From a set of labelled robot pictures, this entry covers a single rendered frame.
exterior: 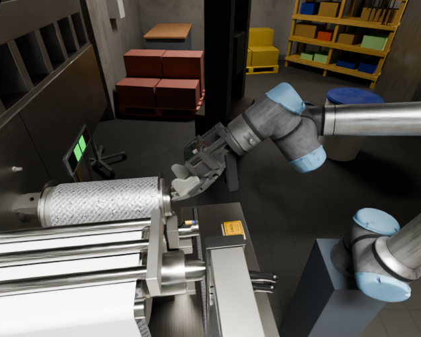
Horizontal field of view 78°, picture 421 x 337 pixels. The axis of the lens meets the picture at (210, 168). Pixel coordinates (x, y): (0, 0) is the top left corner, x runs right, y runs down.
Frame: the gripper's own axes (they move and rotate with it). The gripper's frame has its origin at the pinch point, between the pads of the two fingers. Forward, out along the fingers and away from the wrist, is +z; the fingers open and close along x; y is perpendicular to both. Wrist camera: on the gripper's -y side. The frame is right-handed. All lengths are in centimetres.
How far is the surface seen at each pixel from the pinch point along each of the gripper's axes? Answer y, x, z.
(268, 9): -152, -600, -147
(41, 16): 50, -46, 7
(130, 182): 10.3, 0.0, 5.4
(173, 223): -3.8, 4.2, 5.4
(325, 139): -185, -185, -55
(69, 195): 18.7, 2.5, 15.7
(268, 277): -0.8, 29.9, -16.1
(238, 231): -39.7, -13.7, 6.3
